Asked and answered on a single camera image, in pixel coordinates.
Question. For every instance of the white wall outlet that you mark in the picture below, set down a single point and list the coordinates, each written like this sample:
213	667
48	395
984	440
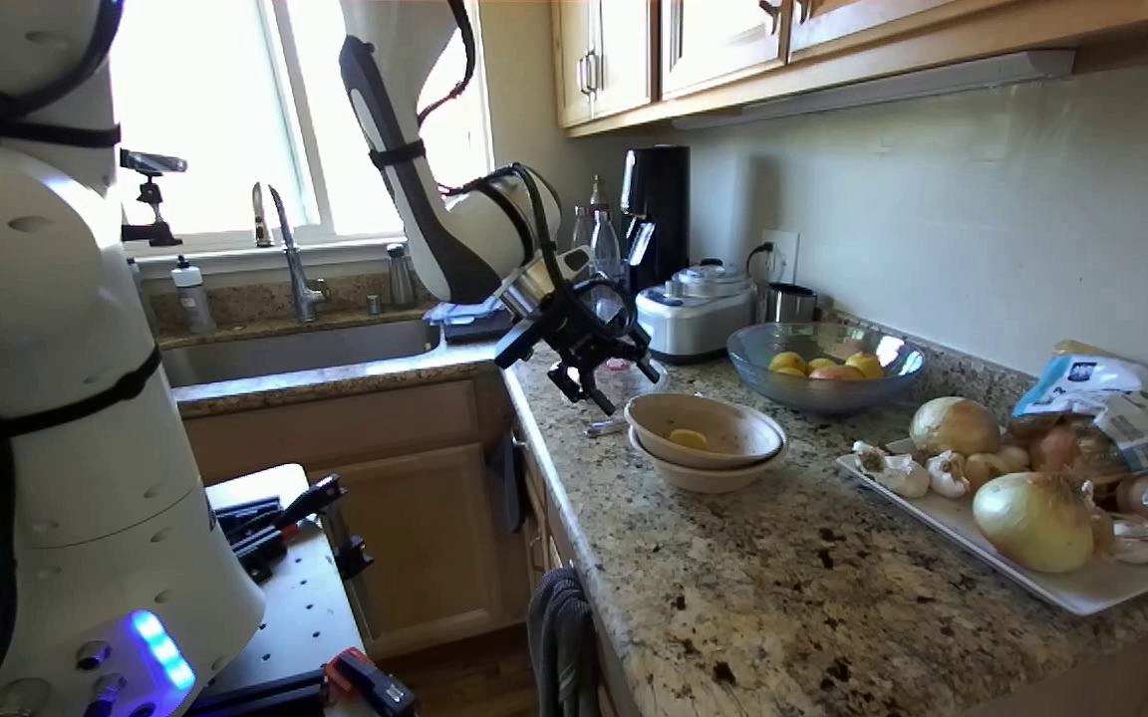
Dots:
784	257

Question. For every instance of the black camera on tripod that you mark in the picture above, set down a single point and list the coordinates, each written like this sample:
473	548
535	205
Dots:
152	164

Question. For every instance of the small sink side bottle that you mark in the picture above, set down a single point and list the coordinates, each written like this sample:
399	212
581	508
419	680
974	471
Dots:
398	282

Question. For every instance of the perforated robot cart board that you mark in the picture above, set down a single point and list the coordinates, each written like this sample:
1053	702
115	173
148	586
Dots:
297	610

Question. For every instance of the dark hanging cloth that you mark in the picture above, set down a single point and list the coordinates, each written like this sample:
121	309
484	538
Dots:
511	480

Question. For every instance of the wood sink base cabinet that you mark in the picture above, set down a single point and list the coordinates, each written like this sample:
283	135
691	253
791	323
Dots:
428	533

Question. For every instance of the grey hanging towel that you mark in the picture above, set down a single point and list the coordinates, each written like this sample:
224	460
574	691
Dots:
561	643

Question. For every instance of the clear soap dispenser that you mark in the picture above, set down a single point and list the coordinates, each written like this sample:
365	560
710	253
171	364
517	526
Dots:
192	302

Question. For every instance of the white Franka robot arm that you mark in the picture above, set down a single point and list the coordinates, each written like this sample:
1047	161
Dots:
56	400

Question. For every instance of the white framed window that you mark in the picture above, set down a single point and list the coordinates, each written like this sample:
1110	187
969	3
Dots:
230	121

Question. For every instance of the chrome kitchen faucet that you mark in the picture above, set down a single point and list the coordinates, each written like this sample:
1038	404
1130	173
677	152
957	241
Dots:
297	285

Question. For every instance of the large pale onion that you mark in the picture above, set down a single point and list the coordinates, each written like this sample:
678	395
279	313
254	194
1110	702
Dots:
1036	522

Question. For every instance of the wood drawer base cabinet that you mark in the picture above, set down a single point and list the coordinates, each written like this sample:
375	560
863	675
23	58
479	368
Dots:
553	522

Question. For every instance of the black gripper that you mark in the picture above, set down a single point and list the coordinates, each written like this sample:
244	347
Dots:
588	323

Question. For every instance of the black clamp tools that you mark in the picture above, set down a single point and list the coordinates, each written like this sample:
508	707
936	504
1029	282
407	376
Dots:
258	522

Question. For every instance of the steel kitchen sink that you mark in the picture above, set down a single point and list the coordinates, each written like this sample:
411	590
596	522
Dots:
297	351

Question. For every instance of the yellow lemon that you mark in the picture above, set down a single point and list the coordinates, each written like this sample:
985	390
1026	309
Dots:
787	364
863	359

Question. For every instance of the large blue latch food container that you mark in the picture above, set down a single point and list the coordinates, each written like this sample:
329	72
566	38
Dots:
469	323

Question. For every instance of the white rectangular plate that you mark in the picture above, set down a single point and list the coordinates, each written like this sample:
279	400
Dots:
1079	584

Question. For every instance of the light wood wall cabinet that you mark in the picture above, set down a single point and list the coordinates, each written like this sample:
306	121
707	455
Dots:
721	40

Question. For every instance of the glass fruit bowl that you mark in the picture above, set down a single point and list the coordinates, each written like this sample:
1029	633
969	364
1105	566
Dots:
768	383

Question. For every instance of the dark metal cup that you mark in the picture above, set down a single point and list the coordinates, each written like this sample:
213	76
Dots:
787	303

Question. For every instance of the red black tool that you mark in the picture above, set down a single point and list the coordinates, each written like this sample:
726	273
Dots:
367	682

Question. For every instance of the clear plastic bottle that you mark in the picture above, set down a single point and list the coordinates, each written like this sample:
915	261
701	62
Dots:
605	241

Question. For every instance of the silver white food chopper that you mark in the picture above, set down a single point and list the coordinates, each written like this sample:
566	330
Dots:
701	322

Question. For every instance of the orange citrus fruit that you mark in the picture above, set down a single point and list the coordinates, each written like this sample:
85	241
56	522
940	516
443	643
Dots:
834	371

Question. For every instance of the blue white food package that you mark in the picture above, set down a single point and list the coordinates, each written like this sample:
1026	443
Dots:
1074	383

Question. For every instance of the brown skinned onion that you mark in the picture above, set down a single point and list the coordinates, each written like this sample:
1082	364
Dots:
956	426

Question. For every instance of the black soda maker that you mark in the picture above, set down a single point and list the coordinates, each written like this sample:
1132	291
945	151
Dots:
659	212

